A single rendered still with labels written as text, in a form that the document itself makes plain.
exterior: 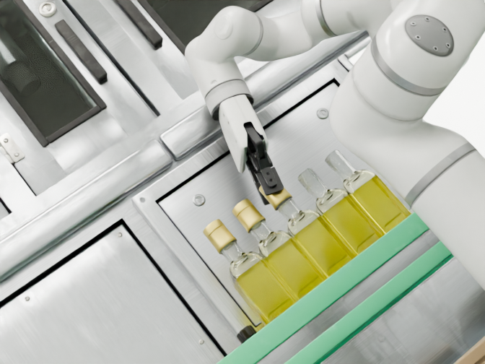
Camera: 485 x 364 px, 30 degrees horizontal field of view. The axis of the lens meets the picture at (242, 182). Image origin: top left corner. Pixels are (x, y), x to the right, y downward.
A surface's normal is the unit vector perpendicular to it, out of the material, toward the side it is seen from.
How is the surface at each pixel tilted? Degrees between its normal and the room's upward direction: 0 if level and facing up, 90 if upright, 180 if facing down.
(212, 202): 90
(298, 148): 91
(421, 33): 87
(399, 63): 100
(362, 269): 90
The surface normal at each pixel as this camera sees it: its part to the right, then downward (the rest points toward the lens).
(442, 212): -0.63, 0.26
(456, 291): 0.05, -0.39
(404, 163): -0.56, 0.03
